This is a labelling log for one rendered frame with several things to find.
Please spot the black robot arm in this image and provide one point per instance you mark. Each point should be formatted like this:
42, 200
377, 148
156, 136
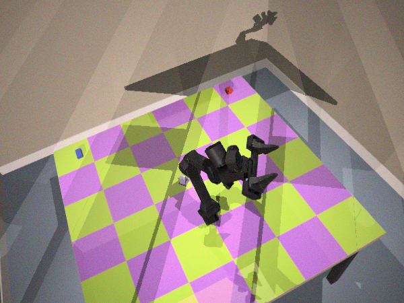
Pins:
218, 166

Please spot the blue block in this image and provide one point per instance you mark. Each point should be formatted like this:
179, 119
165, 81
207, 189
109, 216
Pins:
79, 153

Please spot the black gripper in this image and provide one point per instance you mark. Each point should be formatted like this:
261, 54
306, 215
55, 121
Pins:
254, 186

